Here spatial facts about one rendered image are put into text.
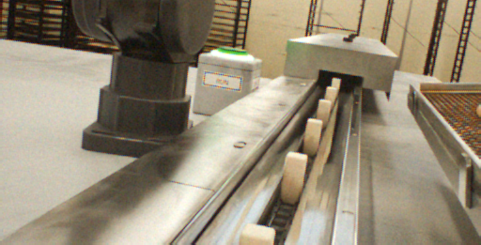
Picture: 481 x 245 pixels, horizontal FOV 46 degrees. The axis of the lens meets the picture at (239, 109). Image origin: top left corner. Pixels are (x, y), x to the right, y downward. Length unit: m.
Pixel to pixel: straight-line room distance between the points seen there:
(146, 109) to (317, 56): 0.47
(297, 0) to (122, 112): 7.05
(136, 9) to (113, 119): 0.10
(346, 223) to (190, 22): 0.25
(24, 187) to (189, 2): 0.19
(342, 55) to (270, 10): 6.66
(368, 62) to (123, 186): 0.68
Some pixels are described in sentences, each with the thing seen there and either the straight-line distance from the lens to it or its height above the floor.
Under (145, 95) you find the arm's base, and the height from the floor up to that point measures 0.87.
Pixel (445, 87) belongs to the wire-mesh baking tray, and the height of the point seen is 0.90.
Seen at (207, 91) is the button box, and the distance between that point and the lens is 0.70.
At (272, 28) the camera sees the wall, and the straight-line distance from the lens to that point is 7.56.
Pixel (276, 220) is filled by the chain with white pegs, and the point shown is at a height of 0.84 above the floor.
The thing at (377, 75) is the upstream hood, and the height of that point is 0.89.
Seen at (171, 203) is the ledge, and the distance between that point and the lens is 0.27.
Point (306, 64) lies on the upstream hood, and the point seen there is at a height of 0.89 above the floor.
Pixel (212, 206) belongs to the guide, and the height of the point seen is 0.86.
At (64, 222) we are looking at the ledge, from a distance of 0.24.
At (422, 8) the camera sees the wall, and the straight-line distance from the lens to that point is 7.51.
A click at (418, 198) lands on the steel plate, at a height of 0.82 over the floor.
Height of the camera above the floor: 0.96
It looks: 10 degrees down
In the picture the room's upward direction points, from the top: 8 degrees clockwise
